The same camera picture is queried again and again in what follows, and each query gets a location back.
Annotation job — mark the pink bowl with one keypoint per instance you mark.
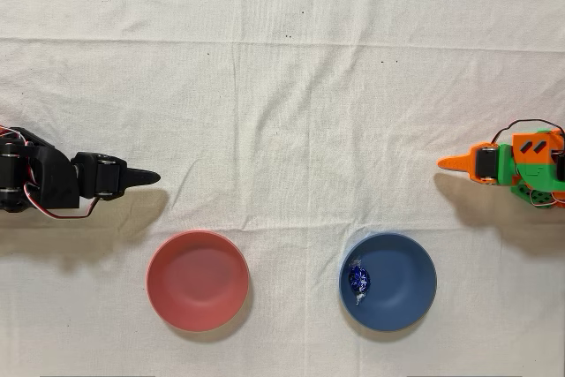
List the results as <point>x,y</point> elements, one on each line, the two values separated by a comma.
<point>198,282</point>

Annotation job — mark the blue candy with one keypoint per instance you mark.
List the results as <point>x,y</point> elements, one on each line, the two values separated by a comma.
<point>359,279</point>

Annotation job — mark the blue bowl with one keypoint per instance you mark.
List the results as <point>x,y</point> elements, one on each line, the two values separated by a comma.
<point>397,284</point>

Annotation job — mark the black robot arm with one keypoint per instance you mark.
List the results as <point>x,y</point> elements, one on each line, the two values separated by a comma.
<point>48,178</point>

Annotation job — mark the white tablecloth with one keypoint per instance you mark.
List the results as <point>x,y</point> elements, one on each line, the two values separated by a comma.
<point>282,63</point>

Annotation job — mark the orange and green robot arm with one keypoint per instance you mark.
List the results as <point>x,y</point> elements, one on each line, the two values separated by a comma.
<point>534,152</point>

